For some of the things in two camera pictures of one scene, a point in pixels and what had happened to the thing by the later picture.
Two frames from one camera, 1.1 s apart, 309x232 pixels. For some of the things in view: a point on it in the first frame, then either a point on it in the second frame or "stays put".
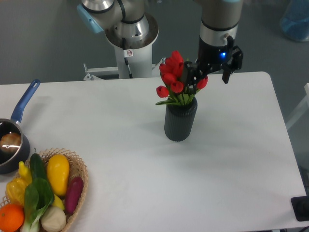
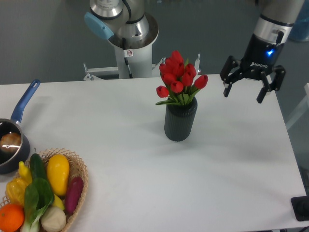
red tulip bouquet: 171,70 stays put
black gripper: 214,55 → 262,55
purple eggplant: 73,194 stays put
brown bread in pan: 9,142 stays put
